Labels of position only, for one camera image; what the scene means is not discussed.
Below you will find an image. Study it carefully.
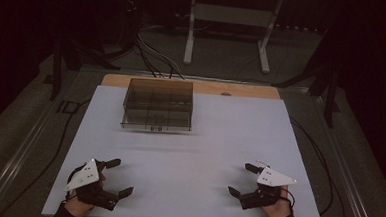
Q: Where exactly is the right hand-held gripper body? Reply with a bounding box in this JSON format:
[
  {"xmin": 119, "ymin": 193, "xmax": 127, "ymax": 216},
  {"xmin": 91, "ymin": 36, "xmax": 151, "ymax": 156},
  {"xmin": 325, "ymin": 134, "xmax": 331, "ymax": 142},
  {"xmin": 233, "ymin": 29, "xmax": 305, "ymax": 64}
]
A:
[{"xmin": 238, "ymin": 164, "xmax": 298, "ymax": 214}]

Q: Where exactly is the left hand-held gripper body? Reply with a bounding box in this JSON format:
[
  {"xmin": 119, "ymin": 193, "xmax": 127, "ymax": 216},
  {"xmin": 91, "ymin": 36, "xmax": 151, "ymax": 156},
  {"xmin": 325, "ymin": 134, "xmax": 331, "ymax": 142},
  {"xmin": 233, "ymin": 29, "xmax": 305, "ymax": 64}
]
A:
[{"xmin": 63, "ymin": 157, "xmax": 123, "ymax": 213}]

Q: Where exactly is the person's left hand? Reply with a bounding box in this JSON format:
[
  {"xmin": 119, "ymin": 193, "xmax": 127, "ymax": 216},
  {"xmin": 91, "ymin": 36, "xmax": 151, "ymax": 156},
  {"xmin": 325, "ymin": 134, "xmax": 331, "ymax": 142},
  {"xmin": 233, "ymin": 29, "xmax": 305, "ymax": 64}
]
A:
[{"xmin": 62, "ymin": 191, "xmax": 94, "ymax": 217}]

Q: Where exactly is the person's right hand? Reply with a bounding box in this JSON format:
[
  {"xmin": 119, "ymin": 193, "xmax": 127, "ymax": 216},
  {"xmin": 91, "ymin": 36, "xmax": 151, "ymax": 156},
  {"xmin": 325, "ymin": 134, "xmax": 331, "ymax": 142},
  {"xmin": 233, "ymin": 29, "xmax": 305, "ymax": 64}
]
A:
[{"xmin": 260, "ymin": 185, "xmax": 293, "ymax": 217}]

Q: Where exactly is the clear brown drawer box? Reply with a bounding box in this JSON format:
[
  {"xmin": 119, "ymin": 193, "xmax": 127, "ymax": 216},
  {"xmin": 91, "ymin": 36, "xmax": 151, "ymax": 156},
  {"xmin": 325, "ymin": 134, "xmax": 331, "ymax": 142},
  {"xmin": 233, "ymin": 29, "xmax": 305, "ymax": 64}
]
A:
[{"xmin": 120, "ymin": 77, "xmax": 196, "ymax": 134}]

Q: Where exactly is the black tripod stand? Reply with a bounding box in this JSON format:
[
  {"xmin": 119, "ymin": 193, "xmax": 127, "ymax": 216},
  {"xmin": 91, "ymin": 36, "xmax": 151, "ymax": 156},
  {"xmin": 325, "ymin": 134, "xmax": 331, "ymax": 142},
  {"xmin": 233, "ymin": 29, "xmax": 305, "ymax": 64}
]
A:
[
  {"xmin": 48, "ymin": 35, "xmax": 123, "ymax": 106},
  {"xmin": 269, "ymin": 24, "xmax": 345, "ymax": 129}
]

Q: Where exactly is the white metal stand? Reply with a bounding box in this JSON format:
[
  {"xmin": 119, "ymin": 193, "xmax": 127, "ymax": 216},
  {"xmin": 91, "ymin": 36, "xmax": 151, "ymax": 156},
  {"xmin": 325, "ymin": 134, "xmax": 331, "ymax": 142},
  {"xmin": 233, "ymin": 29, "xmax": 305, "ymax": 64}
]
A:
[{"xmin": 182, "ymin": 0, "xmax": 285, "ymax": 75}]

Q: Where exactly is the dark equipment rack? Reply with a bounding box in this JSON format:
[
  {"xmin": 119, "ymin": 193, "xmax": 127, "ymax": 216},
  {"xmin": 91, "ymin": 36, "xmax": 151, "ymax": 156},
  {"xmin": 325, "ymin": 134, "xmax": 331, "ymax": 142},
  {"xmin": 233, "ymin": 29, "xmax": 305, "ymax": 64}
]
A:
[{"xmin": 115, "ymin": 0, "xmax": 143, "ymax": 54}]

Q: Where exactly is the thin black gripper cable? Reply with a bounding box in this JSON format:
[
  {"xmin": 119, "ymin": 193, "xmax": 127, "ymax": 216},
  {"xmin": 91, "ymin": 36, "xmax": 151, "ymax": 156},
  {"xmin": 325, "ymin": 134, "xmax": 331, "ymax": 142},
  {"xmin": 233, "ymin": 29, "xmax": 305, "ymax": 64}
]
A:
[{"xmin": 278, "ymin": 187, "xmax": 297, "ymax": 209}]

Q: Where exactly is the long black floor cable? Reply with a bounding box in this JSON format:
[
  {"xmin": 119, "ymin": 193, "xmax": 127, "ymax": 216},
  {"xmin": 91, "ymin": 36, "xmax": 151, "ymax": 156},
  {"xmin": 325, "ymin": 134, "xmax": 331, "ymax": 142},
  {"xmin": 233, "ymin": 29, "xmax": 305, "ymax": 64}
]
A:
[
  {"xmin": 284, "ymin": 117, "xmax": 353, "ymax": 217},
  {"xmin": 0, "ymin": 92, "xmax": 93, "ymax": 217}
]

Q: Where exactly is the metal frame rail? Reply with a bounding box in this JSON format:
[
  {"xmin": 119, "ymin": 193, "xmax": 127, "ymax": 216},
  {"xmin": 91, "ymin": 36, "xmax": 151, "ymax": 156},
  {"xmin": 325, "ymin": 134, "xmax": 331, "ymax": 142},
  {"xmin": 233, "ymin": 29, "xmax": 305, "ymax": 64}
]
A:
[
  {"xmin": 304, "ymin": 91, "xmax": 384, "ymax": 217},
  {"xmin": 0, "ymin": 65, "xmax": 83, "ymax": 217},
  {"xmin": 77, "ymin": 65, "xmax": 313, "ymax": 95}
]

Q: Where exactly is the black floor cable bundle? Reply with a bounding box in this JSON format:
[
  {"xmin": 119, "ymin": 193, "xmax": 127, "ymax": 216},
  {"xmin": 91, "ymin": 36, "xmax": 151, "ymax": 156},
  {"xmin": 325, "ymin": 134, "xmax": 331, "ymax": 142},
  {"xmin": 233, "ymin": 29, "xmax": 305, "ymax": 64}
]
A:
[{"xmin": 133, "ymin": 33, "xmax": 189, "ymax": 81}]

